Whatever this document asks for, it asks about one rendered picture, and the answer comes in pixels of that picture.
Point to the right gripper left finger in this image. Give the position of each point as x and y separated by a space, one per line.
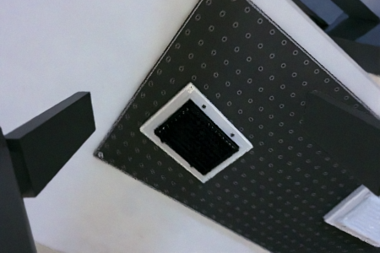
31 155

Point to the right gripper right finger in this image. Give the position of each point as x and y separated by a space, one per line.
348 135

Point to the white plate nest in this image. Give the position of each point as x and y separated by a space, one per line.
191 91
334 214

